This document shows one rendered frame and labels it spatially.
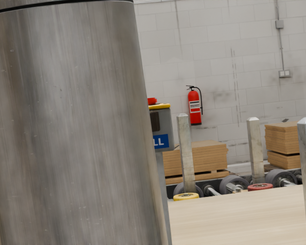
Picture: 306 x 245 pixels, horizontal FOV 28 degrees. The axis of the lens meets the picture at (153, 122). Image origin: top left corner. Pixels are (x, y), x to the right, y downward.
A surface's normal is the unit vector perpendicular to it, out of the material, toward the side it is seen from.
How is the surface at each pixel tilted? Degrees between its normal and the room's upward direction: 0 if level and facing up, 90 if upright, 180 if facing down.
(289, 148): 90
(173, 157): 90
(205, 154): 90
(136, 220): 90
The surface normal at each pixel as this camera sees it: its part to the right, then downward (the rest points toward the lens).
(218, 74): 0.11, 0.04
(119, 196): 0.57, 0.00
